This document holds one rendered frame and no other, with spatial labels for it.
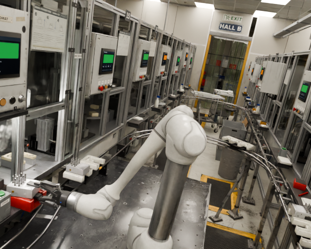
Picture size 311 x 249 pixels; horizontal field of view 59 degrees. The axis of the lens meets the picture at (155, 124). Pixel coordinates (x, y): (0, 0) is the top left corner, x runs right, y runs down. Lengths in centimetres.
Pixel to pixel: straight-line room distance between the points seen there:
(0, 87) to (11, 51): 17
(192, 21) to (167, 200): 888
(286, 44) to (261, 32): 86
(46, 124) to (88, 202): 88
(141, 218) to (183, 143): 56
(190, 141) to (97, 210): 57
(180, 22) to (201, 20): 71
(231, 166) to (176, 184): 331
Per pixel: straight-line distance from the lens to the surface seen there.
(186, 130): 104
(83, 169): 190
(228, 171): 447
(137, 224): 147
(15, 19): 144
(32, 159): 195
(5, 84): 143
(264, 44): 974
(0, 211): 145
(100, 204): 134
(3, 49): 136
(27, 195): 151
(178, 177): 114
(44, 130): 210
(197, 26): 977
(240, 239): 324
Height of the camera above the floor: 177
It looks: 15 degrees down
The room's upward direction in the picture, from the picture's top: 10 degrees clockwise
